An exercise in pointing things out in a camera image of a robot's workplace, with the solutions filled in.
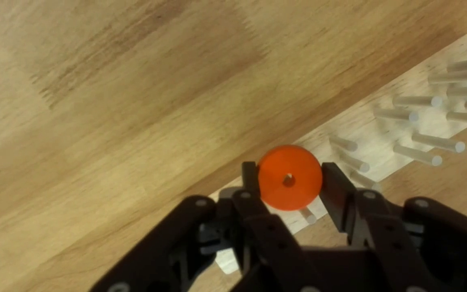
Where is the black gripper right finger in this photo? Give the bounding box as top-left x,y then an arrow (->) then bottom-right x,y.
320,163 -> 357,228

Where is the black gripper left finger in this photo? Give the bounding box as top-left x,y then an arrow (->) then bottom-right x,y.
242,161 -> 260,197

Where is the wooden peg rack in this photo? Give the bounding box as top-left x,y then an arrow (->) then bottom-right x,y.
210,33 -> 467,275

